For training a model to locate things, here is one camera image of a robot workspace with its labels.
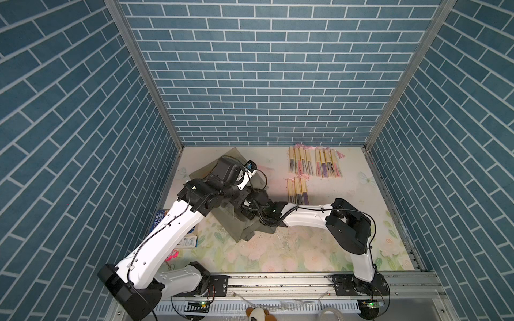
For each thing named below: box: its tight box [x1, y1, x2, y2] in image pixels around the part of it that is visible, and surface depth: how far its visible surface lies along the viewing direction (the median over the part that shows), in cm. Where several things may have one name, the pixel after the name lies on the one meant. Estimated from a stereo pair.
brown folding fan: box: [299, 146, 308, 175], surface depth 118 cm
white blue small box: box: [178, 236, 199, 248], surface depth 85 cm
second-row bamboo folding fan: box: [294, 175, 304, 205], surface depth 104 cm
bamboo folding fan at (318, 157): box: [315, 147, 323, 178], surface depth 118 cm
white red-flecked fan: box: [325, 147, 335, 178], surface depth 114 cm
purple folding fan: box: [318, 148, 328, 178], surface depth 118 cm
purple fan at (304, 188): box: [299, 175, 310, 206], surface depth 104 cm
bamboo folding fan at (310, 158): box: [304, 147, 315, 176], surface depth 118 cm
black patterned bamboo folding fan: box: [288, 145, 296, 174], surface depth 118 cm
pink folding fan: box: [294, 143, 303, 175], surface depth 118 cm
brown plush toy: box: [245, 306, 278, 321], surface depth 68 cm
